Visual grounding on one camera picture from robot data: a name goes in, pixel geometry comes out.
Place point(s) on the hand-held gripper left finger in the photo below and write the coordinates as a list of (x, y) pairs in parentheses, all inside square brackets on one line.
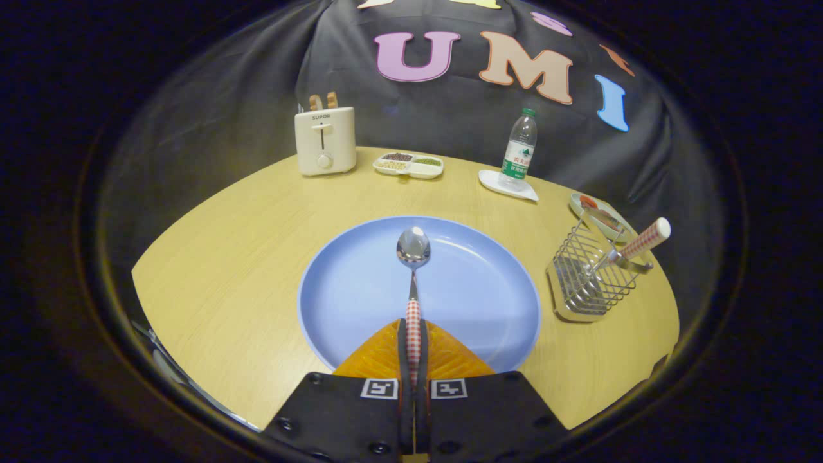
[(402, 360)]

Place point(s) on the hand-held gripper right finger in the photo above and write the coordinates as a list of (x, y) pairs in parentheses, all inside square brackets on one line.
[(424, 360)]

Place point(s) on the blue round plate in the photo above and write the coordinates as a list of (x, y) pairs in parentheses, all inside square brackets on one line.
[(476, 289)]

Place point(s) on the white square coaster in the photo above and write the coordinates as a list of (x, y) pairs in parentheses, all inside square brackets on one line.
[(492, 180)]

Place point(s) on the white divided bean dish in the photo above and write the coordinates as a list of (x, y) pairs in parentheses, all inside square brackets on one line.
[(408, 166)]

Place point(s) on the clear green-capped water bottle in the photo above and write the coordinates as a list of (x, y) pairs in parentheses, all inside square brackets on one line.
[(517, 157)]

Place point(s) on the cream white toaster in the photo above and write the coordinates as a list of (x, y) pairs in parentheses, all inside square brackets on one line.
[(334, 145)]

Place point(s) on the pale green plate of meat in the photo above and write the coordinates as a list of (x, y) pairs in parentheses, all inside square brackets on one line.
[(611, 222)]

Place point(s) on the brown toast slice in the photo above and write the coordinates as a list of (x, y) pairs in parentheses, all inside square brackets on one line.
[(332, 99), (315, 103)]

